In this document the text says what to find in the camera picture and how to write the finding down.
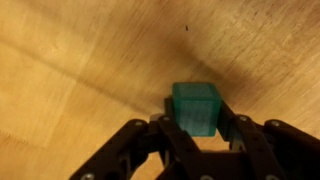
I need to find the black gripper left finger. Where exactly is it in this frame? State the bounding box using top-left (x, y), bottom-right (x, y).
top-left (68, 96), bottom-right (205, 180)

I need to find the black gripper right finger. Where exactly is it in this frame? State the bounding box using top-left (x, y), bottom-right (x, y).
top-left (215, 99), bottom-right (320, 180)

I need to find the green block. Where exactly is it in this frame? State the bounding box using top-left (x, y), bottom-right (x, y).
top-left (171, 81), bottom-right (223, 138)

